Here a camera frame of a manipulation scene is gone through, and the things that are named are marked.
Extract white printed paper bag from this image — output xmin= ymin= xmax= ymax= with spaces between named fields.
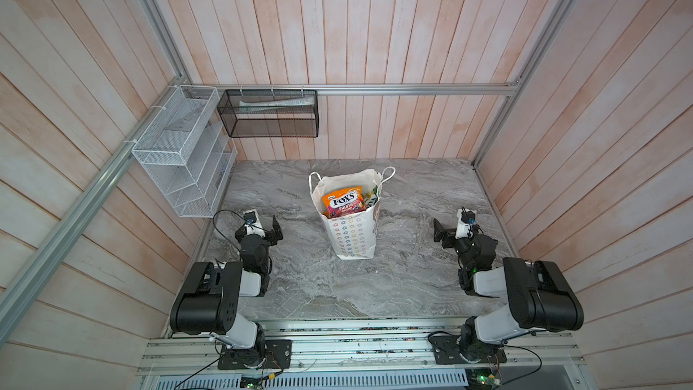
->
xmin=308 ymin=166 xmax=396 ymax=260

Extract orange candy bag back side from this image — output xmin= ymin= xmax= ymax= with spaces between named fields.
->
xmin=322 ymin=186 xmax=366 ymax=218

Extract small green candy bag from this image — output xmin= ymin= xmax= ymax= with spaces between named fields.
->
xmin=363 ymin=187 xmax=379 ymax=209

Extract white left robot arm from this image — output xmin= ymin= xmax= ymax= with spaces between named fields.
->
xmin=170 ymin=211 xmax=283 ymax=368

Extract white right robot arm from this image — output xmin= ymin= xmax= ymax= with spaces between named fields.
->
xmin=430 ymin=211 xmax=585 ymax=364

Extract green circuit board right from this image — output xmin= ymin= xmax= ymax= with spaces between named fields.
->
xmin=466 ymin=368 xmax=501 ymax=390

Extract green circuit board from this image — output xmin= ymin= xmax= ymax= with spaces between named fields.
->
xmin=466 ymin=368 xmax=501 ymax=390
xmin=239 ymin=377 xmax=267 ymax=390

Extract green circuit board left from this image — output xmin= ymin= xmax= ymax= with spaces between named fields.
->
xmin=239 ymin=377 xmax=267 ymax=390

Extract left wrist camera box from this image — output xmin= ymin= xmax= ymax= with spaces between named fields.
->
xmin=242 ymin=209 xmax=265 ymax=238

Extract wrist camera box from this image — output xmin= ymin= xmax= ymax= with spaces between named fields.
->
xmin=455 ymin=208 xmax=476 ymax=239
xmin=242 ymin=209 xmax=265 ymax=238

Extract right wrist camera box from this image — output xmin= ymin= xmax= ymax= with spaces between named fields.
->
xmin=455 ymin=208 xmax=476 ymax=239

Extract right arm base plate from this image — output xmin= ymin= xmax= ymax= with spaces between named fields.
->
xmin=427 ymin=330 xmax=508 ymax=365

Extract white wire wall shelf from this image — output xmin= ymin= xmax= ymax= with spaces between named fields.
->
xmin=132 ymin=85 xmax=237 ymax=218

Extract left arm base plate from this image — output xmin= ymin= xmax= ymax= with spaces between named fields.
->
xmin=218 ymin=339 xmax=292 ymax=371

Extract black mesh wall basket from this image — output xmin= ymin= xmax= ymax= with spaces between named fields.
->
xmin=217 ymin=88 xmax=319 ymax=138

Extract slotted aluminium base rail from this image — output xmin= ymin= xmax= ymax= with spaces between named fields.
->
xmin=134 ymin=317 xmax=596 ymax=389

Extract aluminium frame rails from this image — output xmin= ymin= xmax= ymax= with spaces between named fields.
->
xmin=1 ymin=0 xmax=566 ymax=348

